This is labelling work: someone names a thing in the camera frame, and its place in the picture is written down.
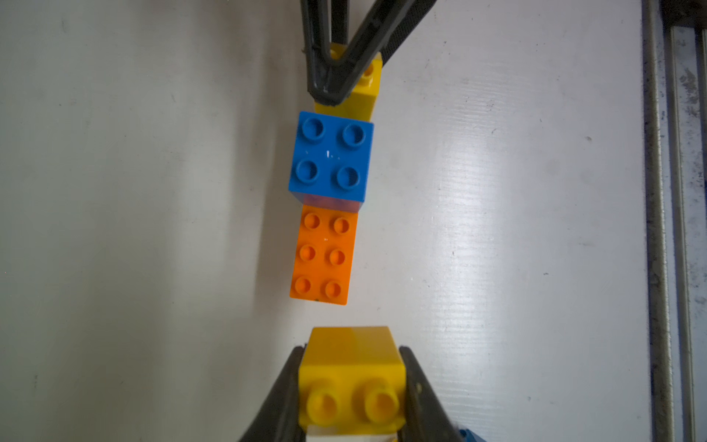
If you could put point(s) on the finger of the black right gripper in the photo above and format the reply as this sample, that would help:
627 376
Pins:
414 16
335 62

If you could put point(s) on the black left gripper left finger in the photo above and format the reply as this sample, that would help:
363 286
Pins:
277 420

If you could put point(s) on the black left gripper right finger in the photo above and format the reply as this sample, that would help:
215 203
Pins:
425 417

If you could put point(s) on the yellow lego brick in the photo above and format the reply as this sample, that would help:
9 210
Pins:
351 381
360 104

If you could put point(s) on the blue lego brick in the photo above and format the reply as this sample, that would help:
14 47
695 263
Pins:
331 160

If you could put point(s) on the orange lego plate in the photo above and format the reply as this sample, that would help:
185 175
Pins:
324 255

